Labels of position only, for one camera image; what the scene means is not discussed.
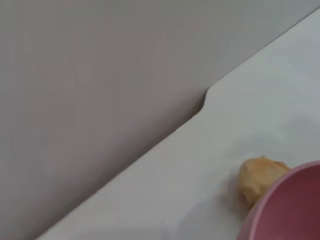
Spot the pink plastic bowl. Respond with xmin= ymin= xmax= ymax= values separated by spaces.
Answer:
xmin=236 ymin=160 xmax=320 ymax=240

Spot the long golden bread loaf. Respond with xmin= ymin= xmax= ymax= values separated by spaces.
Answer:
xmin=237 ymin=155 xmax=292 ymax=211

